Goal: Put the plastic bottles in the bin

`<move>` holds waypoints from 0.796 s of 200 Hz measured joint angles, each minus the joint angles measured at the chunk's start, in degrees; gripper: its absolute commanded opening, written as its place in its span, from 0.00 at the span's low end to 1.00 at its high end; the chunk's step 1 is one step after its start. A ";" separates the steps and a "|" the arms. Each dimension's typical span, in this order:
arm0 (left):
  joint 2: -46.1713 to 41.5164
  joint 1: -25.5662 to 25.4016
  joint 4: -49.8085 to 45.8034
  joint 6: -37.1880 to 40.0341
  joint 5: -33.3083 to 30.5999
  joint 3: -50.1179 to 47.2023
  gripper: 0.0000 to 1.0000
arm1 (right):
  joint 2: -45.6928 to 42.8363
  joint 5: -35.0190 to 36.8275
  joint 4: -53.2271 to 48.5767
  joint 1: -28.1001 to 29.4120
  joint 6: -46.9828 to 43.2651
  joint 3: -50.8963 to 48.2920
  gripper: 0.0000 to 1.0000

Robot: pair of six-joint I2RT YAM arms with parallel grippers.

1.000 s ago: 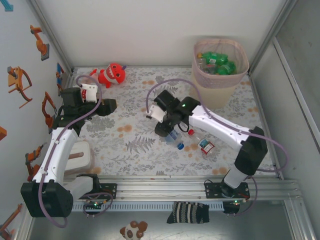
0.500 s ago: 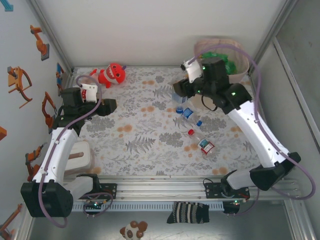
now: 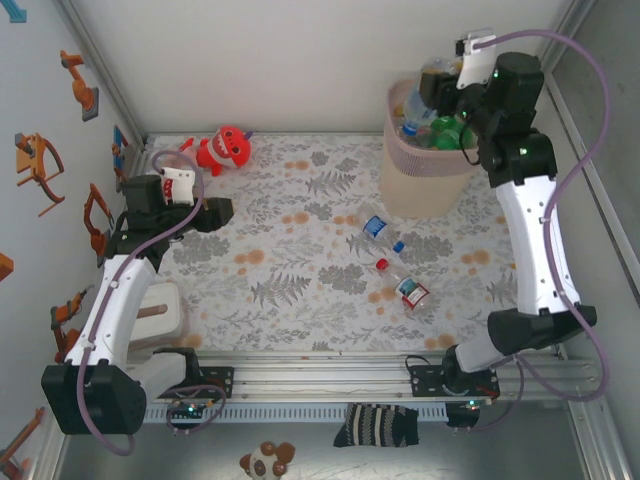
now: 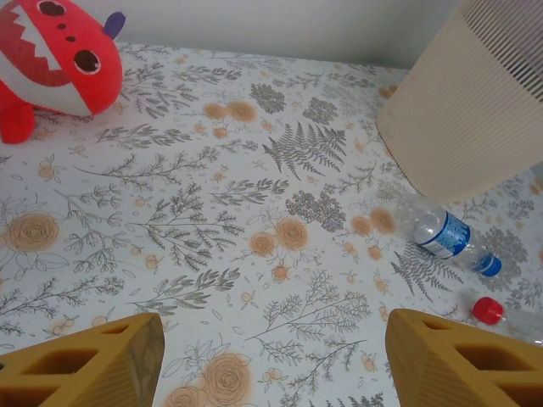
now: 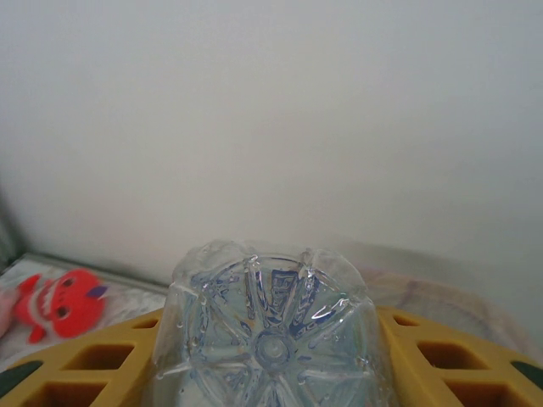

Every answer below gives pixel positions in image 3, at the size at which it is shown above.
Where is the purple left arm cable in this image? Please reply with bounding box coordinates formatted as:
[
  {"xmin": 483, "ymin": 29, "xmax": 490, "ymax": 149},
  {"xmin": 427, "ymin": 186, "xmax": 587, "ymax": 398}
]
[{"xmin": 79, "ymin": 149, "xmax": 226, "ymax": 456}]

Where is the clear bottle round blue label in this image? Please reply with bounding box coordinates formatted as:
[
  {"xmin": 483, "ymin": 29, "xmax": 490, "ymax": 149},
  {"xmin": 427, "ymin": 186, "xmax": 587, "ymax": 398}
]
[{"xmin": 344, "ymin": 212, "xmax": 406, "ymax": 253}]

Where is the white floral table mat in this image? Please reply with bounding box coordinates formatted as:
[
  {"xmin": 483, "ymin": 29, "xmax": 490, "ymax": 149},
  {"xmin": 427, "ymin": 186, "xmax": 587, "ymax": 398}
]
[{"xmin": 102, "ymin": 132, "xmax": 529, "ymax": 354}]

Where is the aluminium frame post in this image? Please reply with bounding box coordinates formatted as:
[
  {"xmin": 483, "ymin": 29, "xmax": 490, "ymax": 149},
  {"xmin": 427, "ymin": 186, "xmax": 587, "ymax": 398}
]
[
  {"xmin": 501, "ymin": 0, "xmax": 597, "ymax": 132},
  {"xmin": 59, "ymin": 0, "xmax": 150, "ymax": 147}
]

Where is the brown white plush toy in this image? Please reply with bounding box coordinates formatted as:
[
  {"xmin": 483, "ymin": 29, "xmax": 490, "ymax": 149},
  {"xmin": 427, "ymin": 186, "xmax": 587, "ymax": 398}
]
[{"xmin": 238, "ymin": 440, "xmax": 297, "ymax": 480}]

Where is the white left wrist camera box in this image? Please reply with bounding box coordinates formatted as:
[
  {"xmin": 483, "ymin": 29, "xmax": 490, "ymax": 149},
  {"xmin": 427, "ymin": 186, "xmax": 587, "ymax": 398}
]
[{"xmin": 159, "ymin": 167, "xmax": 197, "ymax": 206}]

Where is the aluminium mounting rail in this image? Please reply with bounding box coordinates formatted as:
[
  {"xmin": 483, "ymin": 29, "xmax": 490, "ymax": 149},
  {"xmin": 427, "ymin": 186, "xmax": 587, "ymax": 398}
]
[{"xmin": 144, "ymin": 349, "xmax": 601, "ymax": 404}]

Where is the blue orange wall sticker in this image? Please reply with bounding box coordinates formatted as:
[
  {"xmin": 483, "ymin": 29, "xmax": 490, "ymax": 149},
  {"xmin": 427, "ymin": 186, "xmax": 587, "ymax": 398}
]
[{"xmin": 111, "ymin": 124, "xmax": 132, "ymax": 194}]

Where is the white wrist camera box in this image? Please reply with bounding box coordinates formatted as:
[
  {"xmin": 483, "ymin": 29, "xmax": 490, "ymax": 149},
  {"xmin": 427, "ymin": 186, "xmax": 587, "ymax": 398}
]
[
  {"xmin": 159, "ymin": 167, "xmax": 197, "ymax": 206},
  {"xmin": 454, "ymin": 27, "xmax": 497, "ymax": 92}
]

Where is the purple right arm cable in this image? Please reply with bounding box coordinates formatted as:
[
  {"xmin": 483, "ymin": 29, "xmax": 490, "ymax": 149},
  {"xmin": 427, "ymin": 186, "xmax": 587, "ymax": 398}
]
[{"xmin": 469, "ymin": 28, "xmax": 612, "ymax": 434}]

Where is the circuit board green light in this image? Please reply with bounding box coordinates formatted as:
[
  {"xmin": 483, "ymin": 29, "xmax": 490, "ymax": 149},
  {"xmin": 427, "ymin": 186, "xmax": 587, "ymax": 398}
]
[
  {"xmin": 167, "ymin": 401, "xmax": 211, "ymax": 417},
  {"xmin": 446, "ymin": 399, "xmax": 494, "ymax": 429}
]

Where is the red plush monster toy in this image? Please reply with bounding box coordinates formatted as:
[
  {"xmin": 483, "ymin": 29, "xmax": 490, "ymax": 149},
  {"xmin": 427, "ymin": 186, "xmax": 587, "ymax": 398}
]
[{"xmin": 178, "ymin": 124, "xmax": 255, "ymax": 178}]

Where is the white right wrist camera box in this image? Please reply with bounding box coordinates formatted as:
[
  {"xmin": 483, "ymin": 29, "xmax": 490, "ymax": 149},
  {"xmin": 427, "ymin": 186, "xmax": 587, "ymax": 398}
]
[{"xmin": 454, "ymin": 27, "xmax": 497, "ymax": 92}]

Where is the black white striped sock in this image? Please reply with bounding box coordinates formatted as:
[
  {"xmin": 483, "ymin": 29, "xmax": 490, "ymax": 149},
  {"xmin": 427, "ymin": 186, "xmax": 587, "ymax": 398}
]
[{"xmin": 333, "ymin": 402, "xmax": 420, "ymax": 449}]

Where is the pink mesh bin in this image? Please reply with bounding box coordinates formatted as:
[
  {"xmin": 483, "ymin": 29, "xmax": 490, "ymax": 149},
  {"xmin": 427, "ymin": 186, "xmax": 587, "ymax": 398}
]
[{"xmin": 378, "ymin": 79, "xmax": 484, "ymax": 219}]

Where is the white slotted cable duct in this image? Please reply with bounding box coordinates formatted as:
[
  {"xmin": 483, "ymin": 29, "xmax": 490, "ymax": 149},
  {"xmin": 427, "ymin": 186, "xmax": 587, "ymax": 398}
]
[{"xmin": 142, "ymin": 402, "xmax": 449, "ymax": 425}]

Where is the orange robot arm sticker grey base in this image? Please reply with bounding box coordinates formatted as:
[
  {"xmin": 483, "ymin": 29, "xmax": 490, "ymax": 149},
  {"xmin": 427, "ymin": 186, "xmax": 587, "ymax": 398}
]
[{"xmin": 59, "ymin": 48, "xmax": 100, "ymax": 123}]

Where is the orange claw robot sticker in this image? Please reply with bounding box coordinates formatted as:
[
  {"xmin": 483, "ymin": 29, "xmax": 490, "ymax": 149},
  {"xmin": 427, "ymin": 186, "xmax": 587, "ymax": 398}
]
[{"xmin": 13, "ymin": 132, "xmax": 66, "ymax": 218}]

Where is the small orange robot sticker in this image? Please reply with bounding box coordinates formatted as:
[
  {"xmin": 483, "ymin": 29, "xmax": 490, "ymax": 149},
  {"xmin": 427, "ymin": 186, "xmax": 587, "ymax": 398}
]
[{"xmin": 49, "ymin": 285, "xmax": 96, "ymax": 361}]

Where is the clear bottle red cap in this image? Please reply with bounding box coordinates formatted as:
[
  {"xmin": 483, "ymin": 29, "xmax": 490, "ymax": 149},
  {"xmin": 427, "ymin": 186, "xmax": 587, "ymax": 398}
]
[{"xmin": 375, "ymin": 257, "xmax": 432, "ymax": 314}]

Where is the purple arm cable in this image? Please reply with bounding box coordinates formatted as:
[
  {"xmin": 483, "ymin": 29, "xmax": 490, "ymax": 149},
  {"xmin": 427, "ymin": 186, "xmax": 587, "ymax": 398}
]
[
  {"xmin": 469, "ymin": 28, "xmax": 612, "ymax": 434},
  {"xmin": 79, "ymin": 149, "xmax": 226, "ymax": 456}
]

